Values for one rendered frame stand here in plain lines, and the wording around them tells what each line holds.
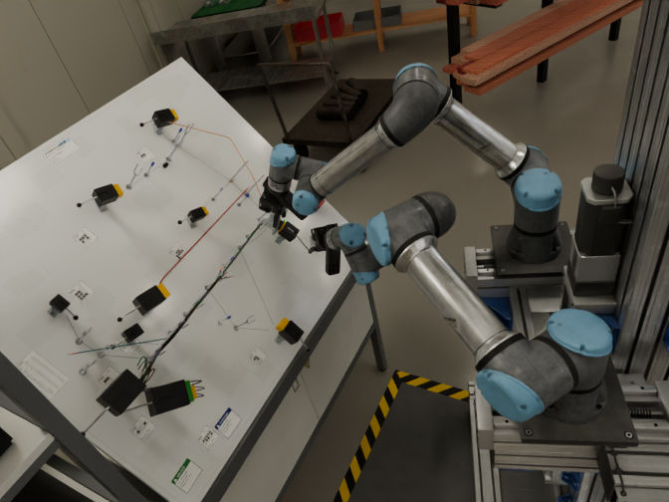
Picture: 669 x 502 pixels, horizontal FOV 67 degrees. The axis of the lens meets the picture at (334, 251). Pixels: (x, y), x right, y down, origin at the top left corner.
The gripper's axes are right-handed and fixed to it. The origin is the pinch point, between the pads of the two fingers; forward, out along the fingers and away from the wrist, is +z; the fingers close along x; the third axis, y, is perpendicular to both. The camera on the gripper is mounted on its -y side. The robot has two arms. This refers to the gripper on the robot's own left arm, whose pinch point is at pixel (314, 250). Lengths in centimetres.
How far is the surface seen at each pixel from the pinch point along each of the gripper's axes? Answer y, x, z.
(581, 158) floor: 32, -260, 92
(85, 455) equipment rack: -33, 78, -54
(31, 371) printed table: -18, 90, -19
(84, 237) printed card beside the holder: 16, 73, -6
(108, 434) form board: -38, 75, -21
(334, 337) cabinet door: -35.8, -9.6, 19.4
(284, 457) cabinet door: -72, 22, 11
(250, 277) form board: -5.2, 24.8, 0.7
